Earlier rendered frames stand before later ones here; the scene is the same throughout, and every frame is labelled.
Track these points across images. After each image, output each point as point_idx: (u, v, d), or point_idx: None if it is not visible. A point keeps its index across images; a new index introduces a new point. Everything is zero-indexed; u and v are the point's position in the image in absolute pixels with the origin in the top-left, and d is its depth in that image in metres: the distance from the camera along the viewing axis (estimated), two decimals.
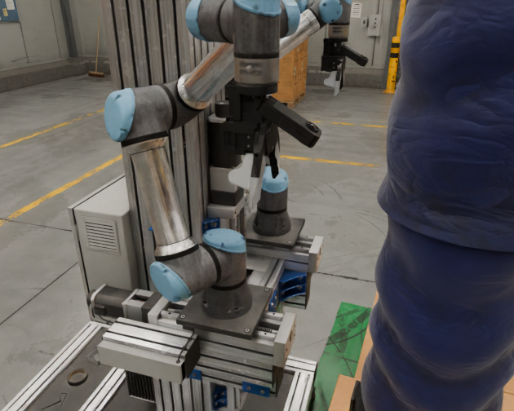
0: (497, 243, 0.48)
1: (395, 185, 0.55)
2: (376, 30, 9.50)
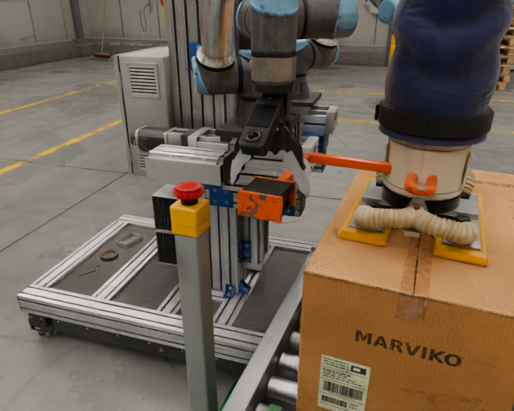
0: None
1: None
2: (378, 8, 9.68)
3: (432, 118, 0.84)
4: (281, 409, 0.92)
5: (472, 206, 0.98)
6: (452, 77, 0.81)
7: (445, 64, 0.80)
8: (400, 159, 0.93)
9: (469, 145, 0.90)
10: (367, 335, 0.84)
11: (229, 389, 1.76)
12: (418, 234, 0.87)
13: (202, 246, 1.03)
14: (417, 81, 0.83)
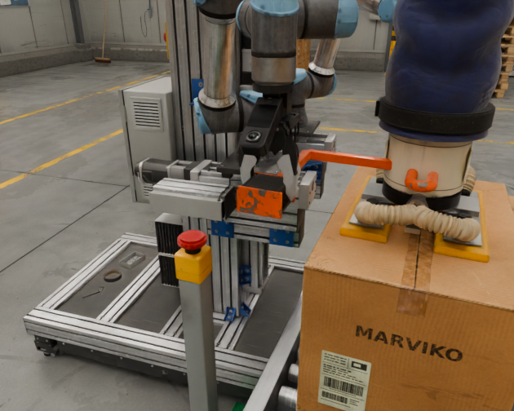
0: None
1: None
2: (377, 15, 9.73)
3: (433, 113, 0.83)
4: None
5: (473, 203, 0.97)
6: (453, 72, 0.80)
7: (446, 59, 0.79)
8: (401, 155, 0.93)
9: (470, 141, 0.90)
10: (367, 330, 0.84)
11: None
12: (419, 231, 0.87)
13: (205, 290, 1.08)
14: (418, 76, 0.83)
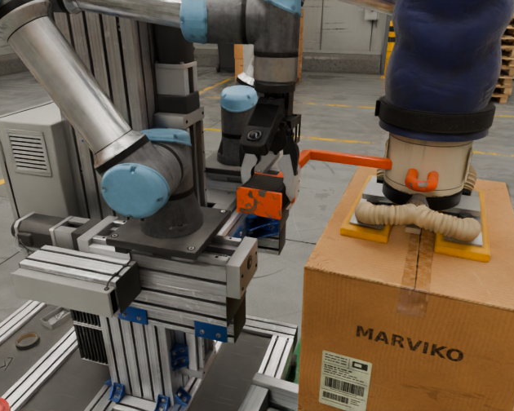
0: None
1: None
2: (374, 15, 9.27)
3: (433, 113, 0.83)
4: None
5: (474, 203, 0.97)
6: (453, 72, 0.80)
7: (446, 58, 0.79)
8: (401, 155, 0.92)
9: (470, 140, 0.89)
10: (368, 330, 0.84)
11: None
12: (419, 231, 0.87)
13: None
14: (418, 76, 0.82)
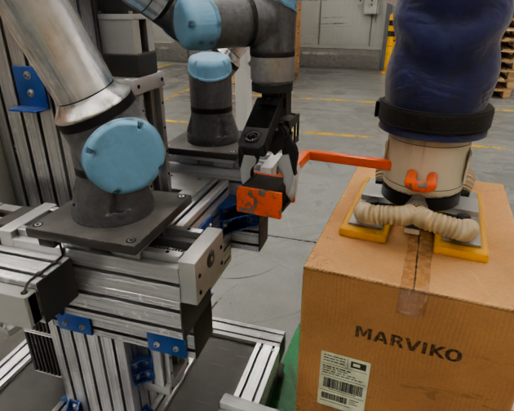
0: None
1: None
2: (373, 8, 9.05)
3: (433, 114, 0.83)
4: None
5: (472, 204, 0.97)
6: (453, 73, 0.80)
7: (446, 59, 0.79)
8: (400, 156, 0.93)
9: (469, 142, 0.90)
10: (367, 330, 0.84)
11: None
12: (418, 232, 0.87)
13: None
14: (417, 77, 0.83)
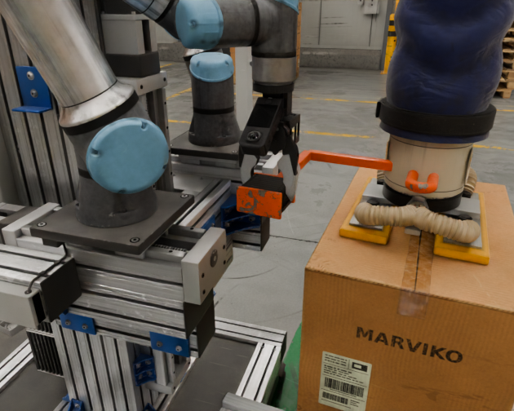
0: None
1: None
2: (373, 8, 9.06)
3: (434, 115, 0.83)
4: None
5: (474, 205, 0.97)
6: (454, 73, 0.80)
7: (448, 60, 0.79)
8: (401, 156, 0.92)
9: (471, 143, 0.89)
10: (368, 331, 0.84)
11: None
12: (419, 232, 0.87)
13: None
14: (418, 77, 0.83)
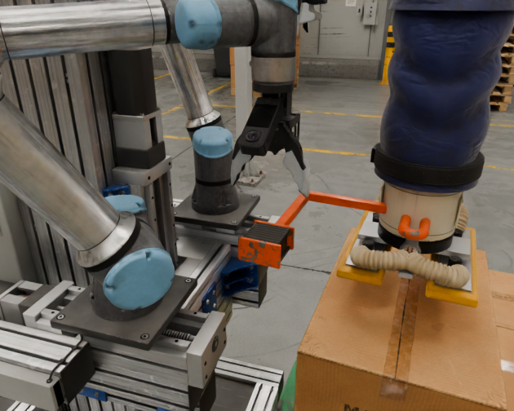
0: (468, 5, 0.74)
1: None
2: (371, 19, 9.15)
3: (425, 167, 0.87)
4: None
5: (464, 245, 1.02)
6: (444, 130, 0.85)
7: (437, 117, 0.84)
8: (394, 201, 0.97)
9: None
10: (354, 408, 0.94)
11: None
12: (411, 276, 0.91)
13: None
14: (410, 131, 0.87)
